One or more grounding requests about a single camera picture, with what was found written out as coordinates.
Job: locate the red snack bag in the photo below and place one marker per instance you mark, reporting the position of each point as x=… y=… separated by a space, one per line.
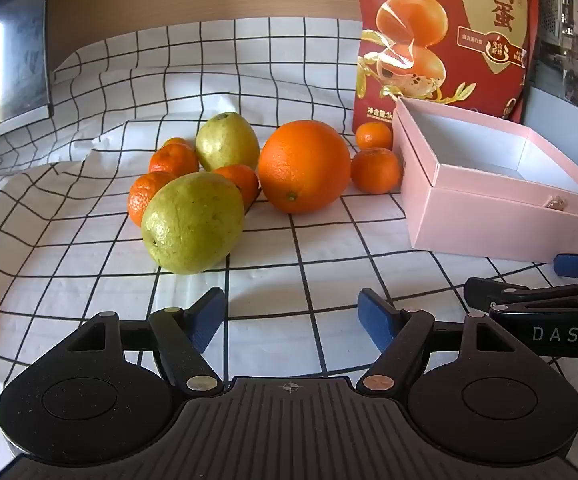
x=469 y=35

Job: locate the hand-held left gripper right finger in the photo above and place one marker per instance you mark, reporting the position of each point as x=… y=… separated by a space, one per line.
x=376 y=317

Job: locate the white black checked tablecloth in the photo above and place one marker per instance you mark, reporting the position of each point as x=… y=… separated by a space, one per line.
x=319 y=260

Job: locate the green guava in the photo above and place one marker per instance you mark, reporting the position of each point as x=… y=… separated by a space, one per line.
x=194 y=220
x=226 y=140

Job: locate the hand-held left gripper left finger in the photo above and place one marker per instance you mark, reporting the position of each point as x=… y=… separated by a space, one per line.
x=209 y=317

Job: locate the small orange mandarin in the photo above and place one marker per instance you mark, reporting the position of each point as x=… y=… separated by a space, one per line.
x=178 y=142
x=376 y=170
x=373 y=135
x=171 y=160
x=244 y=180
x=141 y=195

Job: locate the large orange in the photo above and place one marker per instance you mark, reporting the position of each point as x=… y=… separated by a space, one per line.
x=304 y=165

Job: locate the pink cardboard box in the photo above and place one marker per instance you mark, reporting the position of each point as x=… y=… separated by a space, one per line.
x=469 y=220

